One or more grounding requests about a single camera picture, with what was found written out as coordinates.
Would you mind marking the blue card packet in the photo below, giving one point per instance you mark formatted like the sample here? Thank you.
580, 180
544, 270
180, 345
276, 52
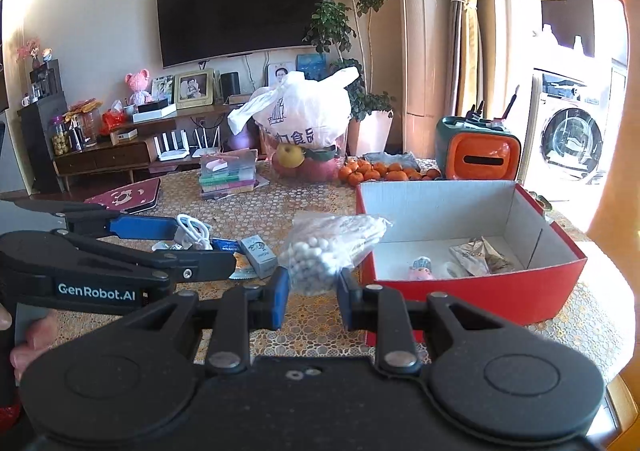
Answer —
225, 245

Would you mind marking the green patterned cloth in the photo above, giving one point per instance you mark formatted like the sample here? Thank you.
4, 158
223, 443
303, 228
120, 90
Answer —
542, 202

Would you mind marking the bag of white balls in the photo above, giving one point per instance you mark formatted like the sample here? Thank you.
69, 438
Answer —
320, 246

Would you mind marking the pink pig toy figure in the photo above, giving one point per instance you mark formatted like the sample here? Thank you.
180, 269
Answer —
421, 270

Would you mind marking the framed photo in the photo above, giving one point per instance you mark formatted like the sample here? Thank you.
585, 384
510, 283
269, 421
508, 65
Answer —
194, 89

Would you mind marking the maroon booklet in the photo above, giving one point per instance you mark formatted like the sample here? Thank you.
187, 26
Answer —
130, 198

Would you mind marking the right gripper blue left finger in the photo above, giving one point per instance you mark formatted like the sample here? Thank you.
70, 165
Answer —
239, 312

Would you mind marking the pile of mandarins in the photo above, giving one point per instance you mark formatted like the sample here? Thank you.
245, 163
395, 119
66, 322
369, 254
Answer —
358, 170

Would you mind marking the orange giraffe-shaped chair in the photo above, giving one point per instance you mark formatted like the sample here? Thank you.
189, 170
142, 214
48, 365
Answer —
615, 224

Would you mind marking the orange green tissue box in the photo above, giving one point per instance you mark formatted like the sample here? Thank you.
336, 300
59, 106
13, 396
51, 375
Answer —
476, 149

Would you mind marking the black television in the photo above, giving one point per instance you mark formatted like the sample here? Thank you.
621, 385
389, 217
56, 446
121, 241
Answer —
197, 30

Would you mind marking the potted green plant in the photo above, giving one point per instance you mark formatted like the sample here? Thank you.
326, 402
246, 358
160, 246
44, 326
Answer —
345, 28

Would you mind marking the person's left hand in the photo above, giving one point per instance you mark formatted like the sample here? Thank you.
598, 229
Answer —
40, 336

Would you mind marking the white router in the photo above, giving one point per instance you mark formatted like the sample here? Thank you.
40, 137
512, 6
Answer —
171, 146

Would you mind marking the yellow apple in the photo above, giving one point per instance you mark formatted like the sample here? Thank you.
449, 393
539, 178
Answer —
289, 155

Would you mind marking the white front-load washing machine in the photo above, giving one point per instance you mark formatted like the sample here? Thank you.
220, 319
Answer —
570, 133

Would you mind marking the red apple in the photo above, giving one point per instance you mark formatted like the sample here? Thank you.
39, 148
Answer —
312, 170

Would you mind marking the silver foil snack bag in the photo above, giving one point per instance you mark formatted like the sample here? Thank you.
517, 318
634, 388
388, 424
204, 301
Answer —
479, 258

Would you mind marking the white plastic bag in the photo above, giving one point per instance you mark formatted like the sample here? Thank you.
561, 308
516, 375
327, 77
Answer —
298, 111

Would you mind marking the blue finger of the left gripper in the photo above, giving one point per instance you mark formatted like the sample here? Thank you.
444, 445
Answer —
194, 266
133, 227

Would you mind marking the stack of plastic boxes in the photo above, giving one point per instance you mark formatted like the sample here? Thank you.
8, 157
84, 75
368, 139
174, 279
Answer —
226, 174

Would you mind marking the wooden tv cabinet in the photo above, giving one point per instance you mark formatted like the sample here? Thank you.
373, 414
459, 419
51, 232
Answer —
138, 154

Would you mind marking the blue white small box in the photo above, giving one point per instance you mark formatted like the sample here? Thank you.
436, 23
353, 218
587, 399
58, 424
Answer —
260, 256

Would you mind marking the grey cloth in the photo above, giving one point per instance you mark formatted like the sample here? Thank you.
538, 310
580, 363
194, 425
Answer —
406, 160

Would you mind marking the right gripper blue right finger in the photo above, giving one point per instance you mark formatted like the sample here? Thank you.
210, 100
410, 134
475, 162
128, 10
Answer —
383, 312

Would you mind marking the pink plush toy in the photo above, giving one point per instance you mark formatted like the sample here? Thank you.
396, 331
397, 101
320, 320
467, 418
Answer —
138, 84

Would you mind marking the red cardboard box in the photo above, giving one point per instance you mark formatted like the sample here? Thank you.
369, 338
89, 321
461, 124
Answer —
430, 216

